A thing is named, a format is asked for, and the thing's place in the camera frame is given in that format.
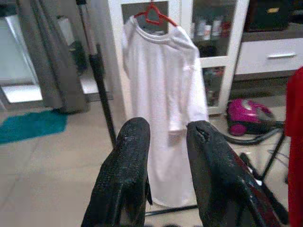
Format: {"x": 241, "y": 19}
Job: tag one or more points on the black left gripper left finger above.
{"x": 127, "y": 165}

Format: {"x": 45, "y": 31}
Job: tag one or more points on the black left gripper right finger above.
{"x": 213, "y": 170}

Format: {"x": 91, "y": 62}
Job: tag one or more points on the red velvet hanger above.
{"x": 163, "y": 17}

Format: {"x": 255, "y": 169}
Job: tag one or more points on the black rack base bar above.
{"x": 170, "y": 210}

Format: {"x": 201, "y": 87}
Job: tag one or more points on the pink vacuum cleaner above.
{"x": 241, "y": 111}

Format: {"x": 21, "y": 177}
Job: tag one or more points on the red shirt with white print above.
{"x": 296, "y": 142}

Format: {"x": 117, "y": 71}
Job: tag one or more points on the white long t-shirt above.
{"x": 161, "y": 82}

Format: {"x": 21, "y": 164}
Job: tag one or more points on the teal rug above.
{"x": 30, "y": 125}

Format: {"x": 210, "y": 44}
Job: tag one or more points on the grey curtain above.
{"x": 52, "y": 71}

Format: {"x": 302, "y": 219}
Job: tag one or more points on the white glass-door cabinet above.
{"x": 236, "y": 35}

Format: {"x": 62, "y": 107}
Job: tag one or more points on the white bottle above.
{"x": 216, "y": 27}
{"x": 200, "y": 29}
{"x": 207, "y": 32}

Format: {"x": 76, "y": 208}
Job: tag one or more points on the dark wooden cabinet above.
{"x": 272, "y": 14}

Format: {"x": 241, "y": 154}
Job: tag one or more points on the clothes rack upright post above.
{"x": 101, "y": 94}

